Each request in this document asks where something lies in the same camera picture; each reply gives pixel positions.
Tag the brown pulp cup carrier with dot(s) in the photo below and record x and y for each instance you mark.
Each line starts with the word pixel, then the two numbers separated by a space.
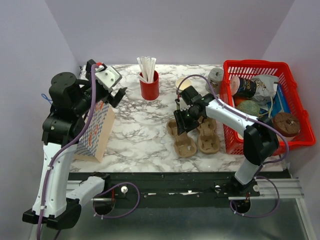
pixel 184 145
pixel 208 141

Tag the aluminium frame rail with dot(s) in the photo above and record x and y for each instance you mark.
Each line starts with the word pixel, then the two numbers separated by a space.
pixel 262 189

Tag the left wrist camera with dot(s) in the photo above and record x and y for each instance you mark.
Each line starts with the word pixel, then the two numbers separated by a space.
pixel 108 77

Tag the crumpled silver snack bag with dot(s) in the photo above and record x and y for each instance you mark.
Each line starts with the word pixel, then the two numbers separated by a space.
pixel 266 88

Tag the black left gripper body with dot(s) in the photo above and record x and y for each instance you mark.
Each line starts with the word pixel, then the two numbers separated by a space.
pixel 107 95

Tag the blue package in basket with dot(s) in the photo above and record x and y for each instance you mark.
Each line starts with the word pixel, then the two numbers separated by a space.
pixel 279 102

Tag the grey marbled block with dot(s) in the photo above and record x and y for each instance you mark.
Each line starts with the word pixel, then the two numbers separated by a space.
pixel 215 77

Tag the checkered paper takeout bag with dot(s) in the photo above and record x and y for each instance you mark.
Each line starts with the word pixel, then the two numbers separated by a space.
pixel 97 132

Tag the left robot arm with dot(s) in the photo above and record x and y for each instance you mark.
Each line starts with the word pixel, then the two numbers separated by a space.
pixel 71 112

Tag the white wrapped straws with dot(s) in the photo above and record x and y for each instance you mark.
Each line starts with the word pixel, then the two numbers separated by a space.
pixel 147 68

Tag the red plastic straw holder cup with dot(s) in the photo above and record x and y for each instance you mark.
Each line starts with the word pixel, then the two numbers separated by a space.
pixel 150 91

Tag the dark printed cup in basket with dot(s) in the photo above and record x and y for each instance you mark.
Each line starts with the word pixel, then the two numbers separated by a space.
pixel 242 87

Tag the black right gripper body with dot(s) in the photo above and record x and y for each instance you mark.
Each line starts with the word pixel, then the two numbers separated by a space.
pixel 188 116

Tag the green round sponge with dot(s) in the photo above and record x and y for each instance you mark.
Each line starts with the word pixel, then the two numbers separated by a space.
pixel 249 107

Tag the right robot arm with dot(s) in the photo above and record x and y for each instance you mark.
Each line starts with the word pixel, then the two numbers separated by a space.
pixel 259 138

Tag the red plastic basket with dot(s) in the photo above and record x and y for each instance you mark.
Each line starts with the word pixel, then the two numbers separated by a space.
pixel 249 68

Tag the brown round cake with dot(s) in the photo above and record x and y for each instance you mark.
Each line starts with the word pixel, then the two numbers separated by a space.
pixel 286 124

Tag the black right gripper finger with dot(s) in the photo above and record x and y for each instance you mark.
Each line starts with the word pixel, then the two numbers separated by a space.
pixel 191 126
pixel 181 127

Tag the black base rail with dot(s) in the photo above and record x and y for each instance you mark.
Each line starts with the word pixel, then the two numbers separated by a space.
pixel 143 181

